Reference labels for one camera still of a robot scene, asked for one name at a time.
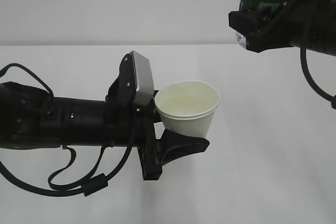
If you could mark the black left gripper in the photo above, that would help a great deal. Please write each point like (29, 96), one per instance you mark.
(134, 129)

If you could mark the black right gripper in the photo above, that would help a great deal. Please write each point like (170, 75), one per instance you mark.
(267, 29)

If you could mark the white paper cup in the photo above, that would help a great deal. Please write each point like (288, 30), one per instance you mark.
(188, 107)

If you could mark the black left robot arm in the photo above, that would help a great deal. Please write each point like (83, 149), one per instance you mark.
(32, 119)

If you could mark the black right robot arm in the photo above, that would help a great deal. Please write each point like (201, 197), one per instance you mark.
(267, 29)

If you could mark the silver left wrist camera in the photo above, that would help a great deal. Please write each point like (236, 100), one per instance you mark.
(134, 84)

